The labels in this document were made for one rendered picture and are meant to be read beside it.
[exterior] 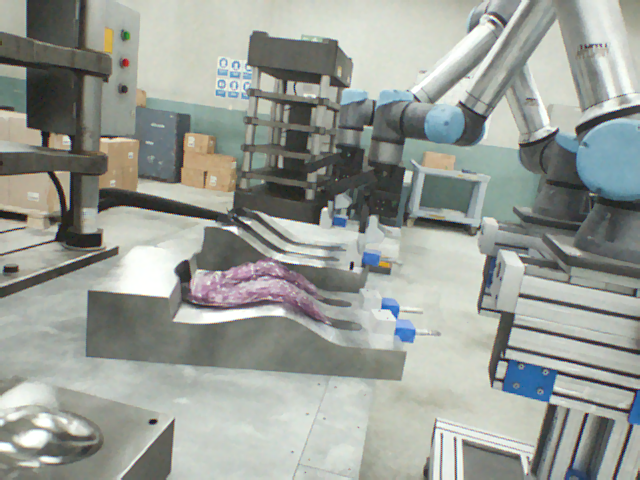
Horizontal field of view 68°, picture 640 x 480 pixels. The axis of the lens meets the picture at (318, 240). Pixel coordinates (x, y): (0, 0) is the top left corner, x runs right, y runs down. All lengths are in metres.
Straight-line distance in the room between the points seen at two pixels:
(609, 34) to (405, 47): 6.87
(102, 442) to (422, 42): 7.43
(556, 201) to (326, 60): 3.89
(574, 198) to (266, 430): 1.07
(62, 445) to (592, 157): 0.78
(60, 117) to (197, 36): 7.04
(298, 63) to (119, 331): 4.52
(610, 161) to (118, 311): 0.76
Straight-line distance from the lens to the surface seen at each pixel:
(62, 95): 1.56
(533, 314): 0.97
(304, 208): 5.12
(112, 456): 0.51
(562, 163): 1.46
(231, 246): 1.13
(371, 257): 1.10
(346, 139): 1.36
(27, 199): 4.95
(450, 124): 0.99
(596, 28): 0.90
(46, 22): 1.60
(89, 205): 1.41
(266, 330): 0.76
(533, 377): 1.07
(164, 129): 8.08
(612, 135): 0.84
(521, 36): 1.09
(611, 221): 0.98
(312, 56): 5.12
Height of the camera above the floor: 1.18
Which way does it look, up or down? 13 degrees down
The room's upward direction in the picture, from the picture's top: 8 degrees clockwise
